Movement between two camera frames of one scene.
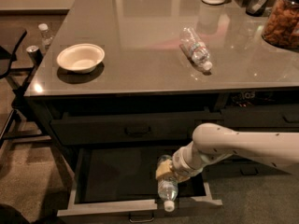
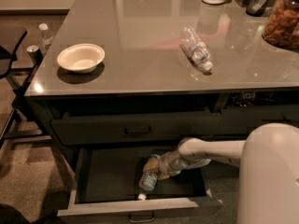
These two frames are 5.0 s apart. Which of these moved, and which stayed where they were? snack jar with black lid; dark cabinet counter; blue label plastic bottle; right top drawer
Moved: blue label plastic bottle
Stayed: snack jar with black lid; dark cabinet counter; right top drawer
